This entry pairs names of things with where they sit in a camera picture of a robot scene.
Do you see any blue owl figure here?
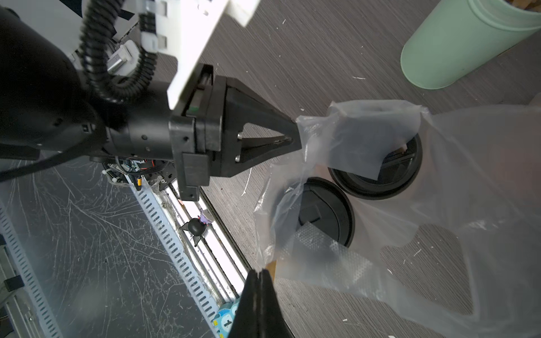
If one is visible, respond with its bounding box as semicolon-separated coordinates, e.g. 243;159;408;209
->
212;299;240;338

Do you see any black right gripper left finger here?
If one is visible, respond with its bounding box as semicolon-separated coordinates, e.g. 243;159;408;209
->
228;270;259;338

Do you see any small purple figure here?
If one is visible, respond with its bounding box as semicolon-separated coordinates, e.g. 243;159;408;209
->
180;213;214;247

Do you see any pale milk tea cup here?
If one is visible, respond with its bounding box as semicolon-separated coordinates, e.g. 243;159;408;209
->
297;177;355;247

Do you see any red milk tea cup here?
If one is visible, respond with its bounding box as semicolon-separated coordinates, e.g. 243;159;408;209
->
328;135;423;200

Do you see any green straw holder cup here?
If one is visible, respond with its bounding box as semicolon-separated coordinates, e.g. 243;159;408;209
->
400;1;540;90

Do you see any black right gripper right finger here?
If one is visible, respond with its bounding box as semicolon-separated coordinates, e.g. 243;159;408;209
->
259;269;294;338

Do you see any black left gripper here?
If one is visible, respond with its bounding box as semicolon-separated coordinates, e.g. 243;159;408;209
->
90;64;301;201

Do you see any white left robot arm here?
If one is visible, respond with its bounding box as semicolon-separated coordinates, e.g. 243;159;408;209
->
1;1;301;201

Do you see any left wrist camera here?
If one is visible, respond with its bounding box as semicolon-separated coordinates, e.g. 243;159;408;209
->
136;0;260;110

